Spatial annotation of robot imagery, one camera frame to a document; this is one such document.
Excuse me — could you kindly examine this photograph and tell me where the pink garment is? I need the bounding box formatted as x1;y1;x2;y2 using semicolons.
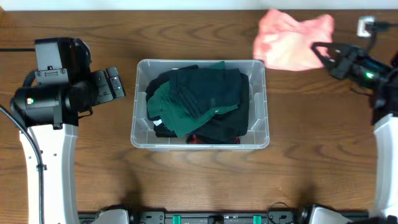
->
252;9;334;72

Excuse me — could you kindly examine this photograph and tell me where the dark green garment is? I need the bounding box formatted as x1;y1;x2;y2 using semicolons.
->
146;62;241;138

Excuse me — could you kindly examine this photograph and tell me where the clear plastic storage bin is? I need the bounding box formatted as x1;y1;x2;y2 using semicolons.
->
131;59;270;151

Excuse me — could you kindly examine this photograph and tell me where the dark navy garment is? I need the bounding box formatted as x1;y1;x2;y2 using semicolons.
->
169;68;243;118

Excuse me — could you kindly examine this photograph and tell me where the red navy plaid shirt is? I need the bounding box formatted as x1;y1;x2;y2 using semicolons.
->
186;134;240;144

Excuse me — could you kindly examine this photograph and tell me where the black garment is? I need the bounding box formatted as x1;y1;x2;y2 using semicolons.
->
145;64;250;144

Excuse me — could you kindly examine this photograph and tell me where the black cloth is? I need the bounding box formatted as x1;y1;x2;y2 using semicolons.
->
154;120;177;138

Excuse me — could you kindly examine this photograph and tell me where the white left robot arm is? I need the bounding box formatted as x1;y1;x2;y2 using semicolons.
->
11;67;125;223

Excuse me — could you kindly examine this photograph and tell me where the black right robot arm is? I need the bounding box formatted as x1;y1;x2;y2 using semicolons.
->
311;42;397;223

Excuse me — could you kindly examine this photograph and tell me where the black mounting rail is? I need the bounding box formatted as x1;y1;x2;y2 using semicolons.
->
77;210;369;224

